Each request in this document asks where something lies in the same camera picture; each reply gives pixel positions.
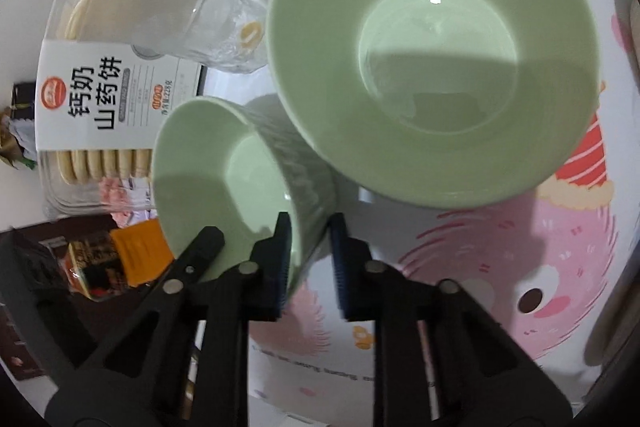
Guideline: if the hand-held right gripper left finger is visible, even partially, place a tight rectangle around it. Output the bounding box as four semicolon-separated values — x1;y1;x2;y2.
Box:
75;212;293;427

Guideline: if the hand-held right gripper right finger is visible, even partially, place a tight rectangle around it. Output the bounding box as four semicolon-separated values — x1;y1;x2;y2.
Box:
327;213;546;427

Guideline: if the green ribbed bowl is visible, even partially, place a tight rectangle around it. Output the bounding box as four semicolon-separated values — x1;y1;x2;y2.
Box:
265;0;604;210
151;97;342;304

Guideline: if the cartoon printed table cover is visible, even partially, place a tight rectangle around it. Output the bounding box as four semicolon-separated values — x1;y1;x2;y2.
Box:
145;0;640;427

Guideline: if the orange drink bottle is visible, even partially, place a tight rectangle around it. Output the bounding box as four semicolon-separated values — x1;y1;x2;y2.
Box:
65;227;177;304

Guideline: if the pink candy packet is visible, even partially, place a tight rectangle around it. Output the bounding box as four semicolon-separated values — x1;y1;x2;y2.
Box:
97;177;161;228

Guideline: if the clear plastic biscuit box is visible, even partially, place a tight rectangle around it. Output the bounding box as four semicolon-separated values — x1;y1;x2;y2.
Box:
37;0;212;219

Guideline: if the black paper bag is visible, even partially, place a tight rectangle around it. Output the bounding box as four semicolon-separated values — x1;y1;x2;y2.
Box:
12;82;40;120

